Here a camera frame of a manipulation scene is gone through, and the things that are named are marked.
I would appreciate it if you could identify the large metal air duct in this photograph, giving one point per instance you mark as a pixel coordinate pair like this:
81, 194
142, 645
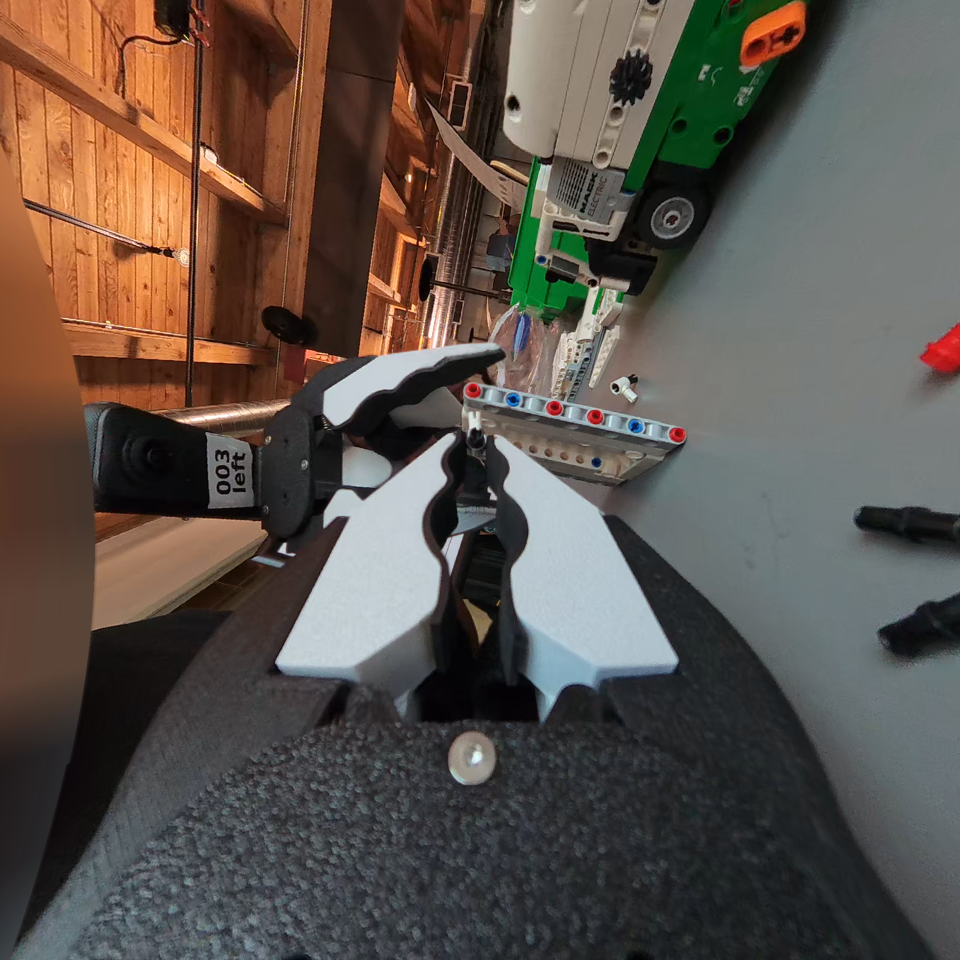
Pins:
225, 418

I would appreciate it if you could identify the black lego axle pin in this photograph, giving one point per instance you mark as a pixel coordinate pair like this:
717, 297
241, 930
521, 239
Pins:
907, 523
922, 626

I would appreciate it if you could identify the green plastic bin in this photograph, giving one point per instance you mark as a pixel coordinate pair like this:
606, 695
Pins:
529, 255

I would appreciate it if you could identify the red lego piece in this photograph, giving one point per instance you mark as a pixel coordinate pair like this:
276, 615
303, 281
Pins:
943, 349

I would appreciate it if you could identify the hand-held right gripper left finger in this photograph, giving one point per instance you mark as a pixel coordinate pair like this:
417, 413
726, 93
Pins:
360, 592

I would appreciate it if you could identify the small black white lego pin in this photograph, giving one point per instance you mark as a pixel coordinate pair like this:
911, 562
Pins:
474, 440

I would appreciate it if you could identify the black round ceiling lamp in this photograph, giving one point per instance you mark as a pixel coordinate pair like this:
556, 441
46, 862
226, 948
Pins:
283, 322

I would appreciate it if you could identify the small white lego connector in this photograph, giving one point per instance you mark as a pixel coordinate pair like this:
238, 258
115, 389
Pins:
624, 385

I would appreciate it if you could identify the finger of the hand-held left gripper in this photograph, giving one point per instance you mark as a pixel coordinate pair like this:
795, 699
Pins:
431, 411
375, 390

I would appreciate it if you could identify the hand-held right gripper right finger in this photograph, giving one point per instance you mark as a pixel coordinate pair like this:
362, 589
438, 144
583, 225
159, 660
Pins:
585, 592

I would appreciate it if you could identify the grey lego frame with pins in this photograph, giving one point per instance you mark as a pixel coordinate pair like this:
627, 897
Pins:
592, 442

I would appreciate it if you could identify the white poster board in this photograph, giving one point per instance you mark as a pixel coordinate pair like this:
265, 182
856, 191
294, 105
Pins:
480, 161

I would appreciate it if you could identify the white green lego truck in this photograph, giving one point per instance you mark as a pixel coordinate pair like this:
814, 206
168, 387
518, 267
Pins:
600, 97

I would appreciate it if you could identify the pile of white lego parts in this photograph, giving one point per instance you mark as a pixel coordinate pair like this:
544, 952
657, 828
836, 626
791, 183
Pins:
589, 345

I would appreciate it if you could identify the black round lamp on pole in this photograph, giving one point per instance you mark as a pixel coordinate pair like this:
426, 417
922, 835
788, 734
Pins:
427, 276

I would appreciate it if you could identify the clear plastic bags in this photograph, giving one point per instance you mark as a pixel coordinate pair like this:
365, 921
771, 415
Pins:
521, 345

